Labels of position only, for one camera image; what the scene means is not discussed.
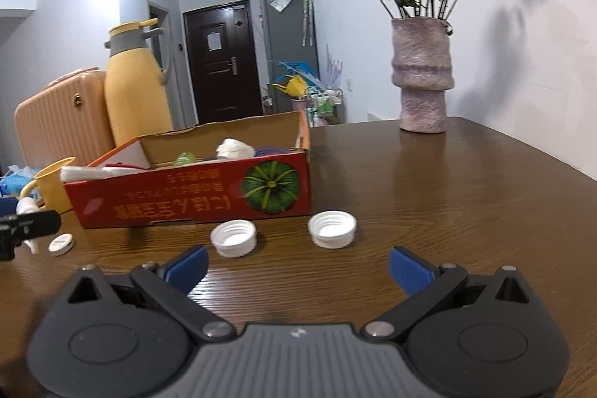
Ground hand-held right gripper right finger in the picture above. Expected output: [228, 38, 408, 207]
[363, 245, 546, 343]

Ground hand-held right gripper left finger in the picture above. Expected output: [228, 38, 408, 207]
[50, 245, 236, 343]

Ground small white spray bottle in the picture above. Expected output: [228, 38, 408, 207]
[16, 197, 47, 254]

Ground white bottle cap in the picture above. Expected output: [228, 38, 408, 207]
[308, 210, 357, 250]
[210, 220, 257, 258]

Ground red cardboard box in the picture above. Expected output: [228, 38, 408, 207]
[60, 111, 312, 230]

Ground white pill bottle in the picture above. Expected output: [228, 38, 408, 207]
[215, 139, 256, 161]

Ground blue tissue pack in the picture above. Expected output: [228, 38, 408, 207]
[0, 165, 38, 198]

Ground small flat white cap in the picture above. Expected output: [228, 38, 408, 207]
[48, 234, 75, 257]

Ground yellow mug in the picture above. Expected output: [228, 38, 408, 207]
[19, 157, 76, 214]

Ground pink suitcase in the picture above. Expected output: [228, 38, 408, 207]
[14, 67, 117, 171]

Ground yellow thermos jug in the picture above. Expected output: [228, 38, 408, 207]
[103, 19, 174, 147]

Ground metal trolley cart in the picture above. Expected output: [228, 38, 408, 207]
[305, 88, 346, 128]

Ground pink ceramic vase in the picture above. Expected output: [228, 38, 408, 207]
[391, 18, 454, 133]

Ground dark brown door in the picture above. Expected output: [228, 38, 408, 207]
[183, 1, 264, 126]

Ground yellow watering can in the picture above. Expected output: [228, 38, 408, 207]
[273, 76, 309, 98]

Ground blue plastic rack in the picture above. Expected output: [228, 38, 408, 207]
[278, 61, 320, 84]

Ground grey interior door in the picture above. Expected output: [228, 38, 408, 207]
[148, 1, 171, 75]

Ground grey refrigerator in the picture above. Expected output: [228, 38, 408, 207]
[260, 0, 320, 115]

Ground white folded umbrella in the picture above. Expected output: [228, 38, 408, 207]
[301, 0, 312, 47]

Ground purple flower wall sticker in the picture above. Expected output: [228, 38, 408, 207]
[326, 46, 344, 90]

